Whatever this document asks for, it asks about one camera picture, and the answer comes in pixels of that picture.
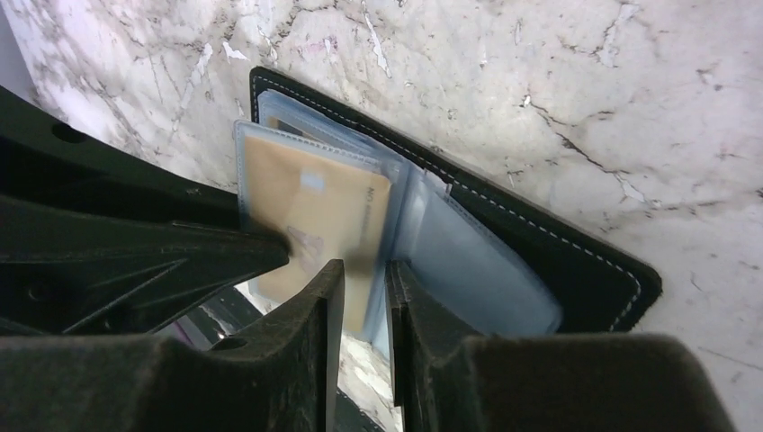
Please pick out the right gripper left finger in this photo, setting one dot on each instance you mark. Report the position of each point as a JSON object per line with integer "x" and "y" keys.
{"x": 278, "y": 374}

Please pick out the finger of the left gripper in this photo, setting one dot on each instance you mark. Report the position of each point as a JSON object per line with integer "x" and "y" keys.
{"x": 97, "y": 241}

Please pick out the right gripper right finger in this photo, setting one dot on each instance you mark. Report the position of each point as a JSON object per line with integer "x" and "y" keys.
{"x": 448, "y": 377}

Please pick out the black leather card holder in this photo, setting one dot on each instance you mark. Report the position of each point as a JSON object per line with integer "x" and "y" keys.
{"x": 600, "y": 287}

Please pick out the tan card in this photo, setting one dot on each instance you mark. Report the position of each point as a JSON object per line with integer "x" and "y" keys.
{"x": 326, "y": 209}

